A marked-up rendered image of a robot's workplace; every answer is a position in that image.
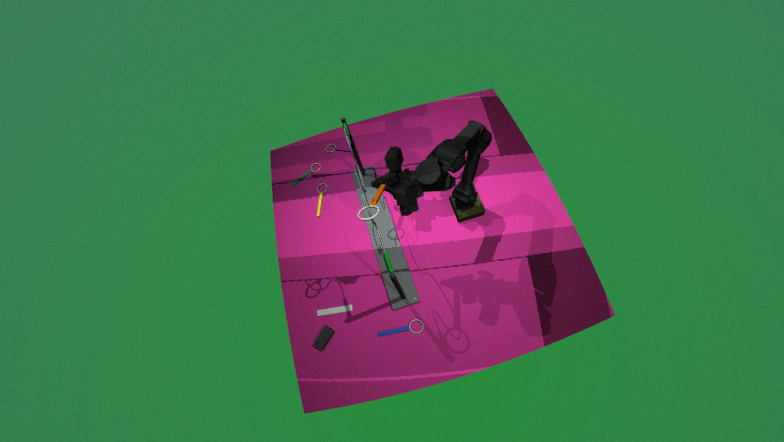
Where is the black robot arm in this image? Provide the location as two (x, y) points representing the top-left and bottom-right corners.
(394, 120), (492, 212)

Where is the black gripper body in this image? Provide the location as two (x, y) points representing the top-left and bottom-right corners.
(385, 147), (428, 216)

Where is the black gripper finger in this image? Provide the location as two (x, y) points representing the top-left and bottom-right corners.
(371, 182), (398, 200)
(371, 170), (393, 186)

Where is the orange handle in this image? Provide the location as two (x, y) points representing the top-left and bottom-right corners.
(357, 184), (387, 221)

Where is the light grey flat bar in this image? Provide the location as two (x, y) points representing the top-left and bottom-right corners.
(317, 304), (353, 316)

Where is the white loop with green handle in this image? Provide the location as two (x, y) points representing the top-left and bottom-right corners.
(291, 163), (321, 186)

